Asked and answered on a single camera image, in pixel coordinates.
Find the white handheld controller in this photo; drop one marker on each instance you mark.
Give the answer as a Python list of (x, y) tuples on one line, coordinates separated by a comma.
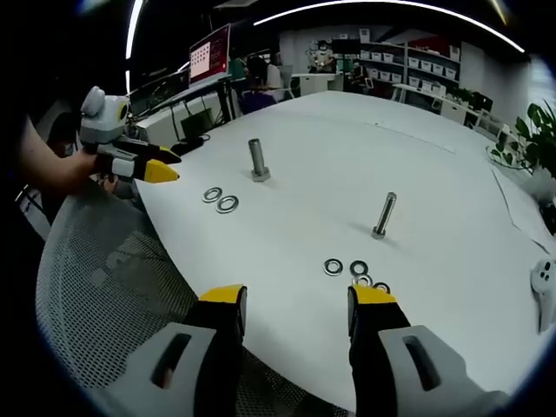
[(545, 286)]

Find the thick threaded stud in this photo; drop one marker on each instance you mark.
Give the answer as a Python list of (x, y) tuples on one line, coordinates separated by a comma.
[(257, 158)]

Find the small steel washer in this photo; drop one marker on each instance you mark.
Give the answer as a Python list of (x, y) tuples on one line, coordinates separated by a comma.
[(382, 284), (352, 267), (358, 279), (326, 267)]

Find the large steel washer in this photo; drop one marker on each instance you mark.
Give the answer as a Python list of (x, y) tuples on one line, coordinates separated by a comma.
[(220, 206), (205, 196)]

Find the shelving with white boxes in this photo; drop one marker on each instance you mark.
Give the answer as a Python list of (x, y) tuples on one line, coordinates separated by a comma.
[(417, 65)]

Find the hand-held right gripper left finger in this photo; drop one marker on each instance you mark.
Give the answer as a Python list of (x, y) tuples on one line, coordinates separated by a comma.
[(187, 369)]

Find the person's left hand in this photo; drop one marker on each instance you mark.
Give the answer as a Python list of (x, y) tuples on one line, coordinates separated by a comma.
[(82, 171)]

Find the green potted plant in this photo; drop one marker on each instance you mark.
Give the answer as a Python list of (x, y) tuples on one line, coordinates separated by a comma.
[(536, 134)]

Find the grey mesh chair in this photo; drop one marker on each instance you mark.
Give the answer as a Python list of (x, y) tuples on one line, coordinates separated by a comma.
[(100, 269)]

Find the computer monitor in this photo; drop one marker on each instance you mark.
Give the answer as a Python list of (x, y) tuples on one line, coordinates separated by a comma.
[(208, 56)]

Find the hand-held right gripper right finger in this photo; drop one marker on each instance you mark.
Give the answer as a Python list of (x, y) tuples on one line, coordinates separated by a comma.
[(391, 369)]

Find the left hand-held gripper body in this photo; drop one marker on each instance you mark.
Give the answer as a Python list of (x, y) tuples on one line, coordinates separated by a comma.
[(102, 119)]

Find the slim threaded stud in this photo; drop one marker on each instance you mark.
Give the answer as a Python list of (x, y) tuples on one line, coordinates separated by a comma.
[(385, 213)]

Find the white paper sheet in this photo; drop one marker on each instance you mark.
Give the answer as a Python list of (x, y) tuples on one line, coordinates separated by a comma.
[(517, 204)]

